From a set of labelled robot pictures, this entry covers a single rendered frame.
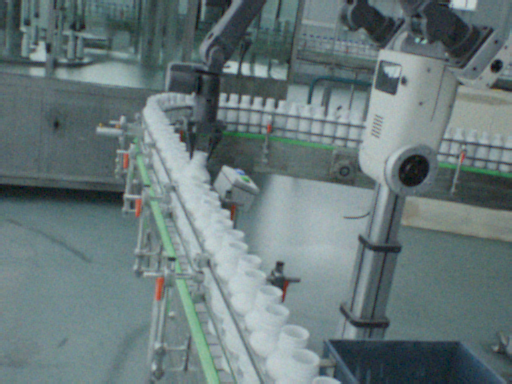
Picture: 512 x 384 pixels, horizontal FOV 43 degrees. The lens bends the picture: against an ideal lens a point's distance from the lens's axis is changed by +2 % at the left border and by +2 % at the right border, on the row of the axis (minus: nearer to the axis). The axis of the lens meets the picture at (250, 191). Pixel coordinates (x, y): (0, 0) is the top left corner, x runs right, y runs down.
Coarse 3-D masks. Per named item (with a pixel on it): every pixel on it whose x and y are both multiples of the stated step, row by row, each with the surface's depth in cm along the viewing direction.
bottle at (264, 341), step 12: (264, 312) 87; (276, 312) 89; (288, 312) 87; (264, 324) 87; (276, 324) 86; (288, 324) 88; (252, 336) 88; (264, 336) 87; (276, 336) 86; (264, 348) 86; (276, 348) 86; (264, 360) 86; (252, 372) 87; (264, 372) 87
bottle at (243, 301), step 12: (252, 276) 100; (264, 276) 98; (252, 288) 97; (240, 300) 97; (252, 300) 97; (240, 312) 97; (228, 324) 99; (228, 336) 99; (228, 348) 99; (240, 348) 98; (228, 372) 100
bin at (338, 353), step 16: (336, 352) 122; (352, 352) 129; (368, 352) 130; (384, 352) 131; (400, 352) 132; (416, 352) 133; (432, 352) 134; (448, 352) 135; (464, 352) 134; (320, 368) 129; (336, 368) 121; (352, 368) 131; (368, 368) 132; (384, 368) 133; (400, 368) 134; (416, 368) 135; (432, 368) 136; (448, 368) 137; (464, 368) 133; (480, 368) 128
